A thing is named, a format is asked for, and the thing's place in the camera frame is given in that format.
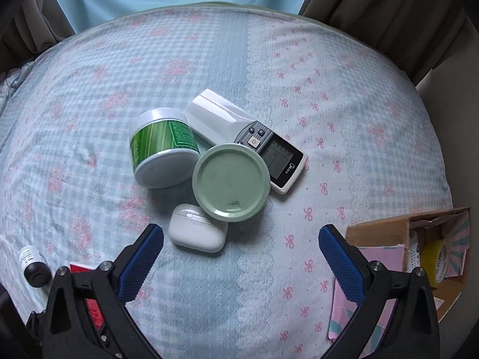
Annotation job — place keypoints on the red box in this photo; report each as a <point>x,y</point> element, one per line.
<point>89,299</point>

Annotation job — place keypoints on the brown curtain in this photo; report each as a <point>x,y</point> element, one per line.
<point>389,18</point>
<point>32,26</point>

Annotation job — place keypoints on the yellow roll in box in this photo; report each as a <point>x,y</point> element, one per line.
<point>436,260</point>

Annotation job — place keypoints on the checked floral bed sheet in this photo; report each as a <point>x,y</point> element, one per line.
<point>232,101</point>

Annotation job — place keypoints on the cardboard box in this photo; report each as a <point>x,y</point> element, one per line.
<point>434,246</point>

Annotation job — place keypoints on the small black white bottle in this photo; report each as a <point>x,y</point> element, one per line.
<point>33,269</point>

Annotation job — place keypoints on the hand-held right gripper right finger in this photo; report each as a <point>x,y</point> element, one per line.
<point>342,263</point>

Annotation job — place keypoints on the white remote control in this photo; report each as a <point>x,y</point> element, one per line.
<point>239,131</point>

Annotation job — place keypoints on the pink patterned packet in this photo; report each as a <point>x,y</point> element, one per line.
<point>374,269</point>

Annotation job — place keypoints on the pale green round lid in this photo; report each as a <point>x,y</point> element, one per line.
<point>231,183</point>

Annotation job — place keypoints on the green striped white jar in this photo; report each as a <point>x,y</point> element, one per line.
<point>162,149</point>

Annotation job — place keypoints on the white earbuds case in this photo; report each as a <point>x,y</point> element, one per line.
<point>198,232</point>

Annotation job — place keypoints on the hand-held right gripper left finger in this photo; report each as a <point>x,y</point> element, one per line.
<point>142,261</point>

